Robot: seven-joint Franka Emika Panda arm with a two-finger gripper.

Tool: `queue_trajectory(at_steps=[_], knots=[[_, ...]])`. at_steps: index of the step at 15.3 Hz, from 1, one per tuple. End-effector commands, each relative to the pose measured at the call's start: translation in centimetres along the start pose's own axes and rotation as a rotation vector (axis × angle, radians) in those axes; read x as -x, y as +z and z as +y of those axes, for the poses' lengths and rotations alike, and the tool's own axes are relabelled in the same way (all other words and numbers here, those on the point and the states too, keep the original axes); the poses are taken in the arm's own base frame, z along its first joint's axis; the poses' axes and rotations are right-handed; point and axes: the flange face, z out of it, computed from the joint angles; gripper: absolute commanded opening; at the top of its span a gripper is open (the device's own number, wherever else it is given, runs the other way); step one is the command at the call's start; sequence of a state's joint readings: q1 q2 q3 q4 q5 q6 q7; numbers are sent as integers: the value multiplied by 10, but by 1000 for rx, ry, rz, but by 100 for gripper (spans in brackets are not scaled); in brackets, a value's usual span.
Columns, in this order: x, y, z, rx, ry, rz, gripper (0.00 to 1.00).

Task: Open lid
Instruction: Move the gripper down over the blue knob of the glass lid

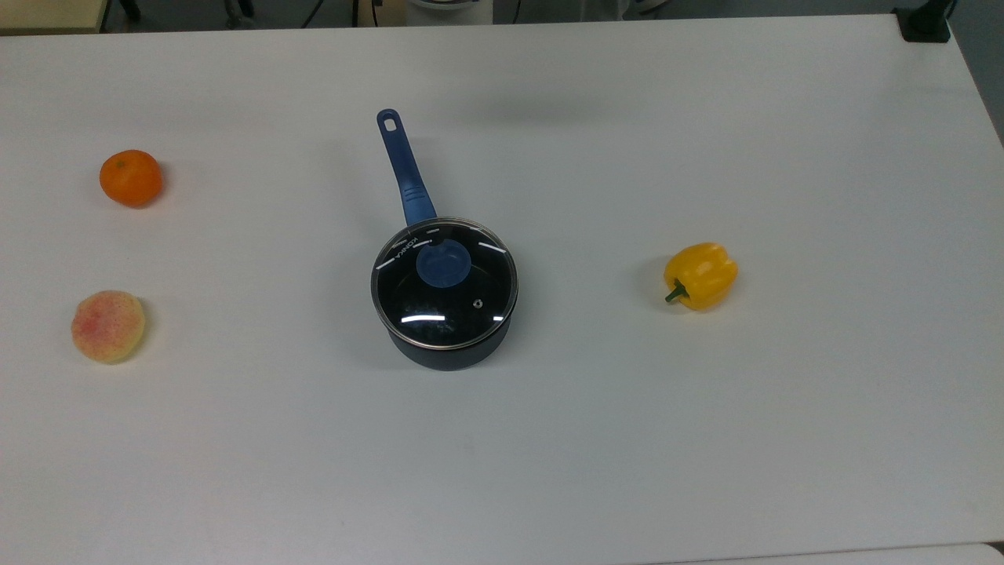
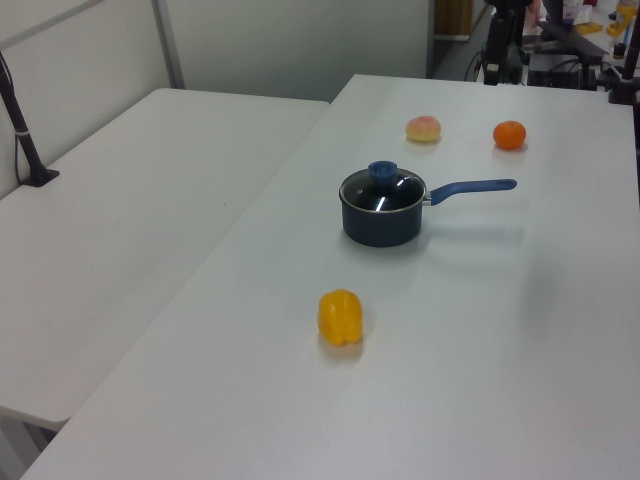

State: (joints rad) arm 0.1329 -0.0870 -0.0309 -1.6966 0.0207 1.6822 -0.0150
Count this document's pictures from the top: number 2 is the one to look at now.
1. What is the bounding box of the glass lid with blue knob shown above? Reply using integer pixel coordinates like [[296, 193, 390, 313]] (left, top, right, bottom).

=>
[[339, 160, 427, 214]]

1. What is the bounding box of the dark blue saucepan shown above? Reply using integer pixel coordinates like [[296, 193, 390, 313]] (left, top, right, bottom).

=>
[[339, 169, 518, 249]]

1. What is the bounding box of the yellow bell pepper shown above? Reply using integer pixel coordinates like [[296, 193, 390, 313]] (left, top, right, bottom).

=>
[[317, 288, 364, 348]]

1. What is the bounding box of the pink yellow peach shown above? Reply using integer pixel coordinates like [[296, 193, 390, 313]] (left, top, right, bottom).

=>
[[404, 115, 443, 144]]

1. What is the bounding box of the white side table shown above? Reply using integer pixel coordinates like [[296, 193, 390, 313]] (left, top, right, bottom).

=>
[[0, 87, 332, 480]]

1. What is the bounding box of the orange mandarin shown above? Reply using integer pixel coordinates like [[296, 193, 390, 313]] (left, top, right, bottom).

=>
[[492, 119, 528, 152]]

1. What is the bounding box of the light wooden cabinet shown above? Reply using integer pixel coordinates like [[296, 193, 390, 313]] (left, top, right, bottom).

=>
[[433, 0, 474, 39]]

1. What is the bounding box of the black pole with base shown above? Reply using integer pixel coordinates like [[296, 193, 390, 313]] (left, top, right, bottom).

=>
[[0, 49, 61, 189]]

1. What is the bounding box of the black desk equipment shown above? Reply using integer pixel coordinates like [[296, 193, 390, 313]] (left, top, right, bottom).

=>
[[523, 19, 612, 91]]

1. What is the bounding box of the black pole with table clamp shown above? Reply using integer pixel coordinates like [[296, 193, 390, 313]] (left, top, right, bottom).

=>
[[606, 27, 640, 106]]

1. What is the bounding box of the yellow plastic tool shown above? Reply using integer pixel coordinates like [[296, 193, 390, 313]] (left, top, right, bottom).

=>
[[605, 0, 637, 39]]

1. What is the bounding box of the black camera tripod stand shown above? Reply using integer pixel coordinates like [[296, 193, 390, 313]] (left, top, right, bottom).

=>
[[480, 0, 525, 86]]

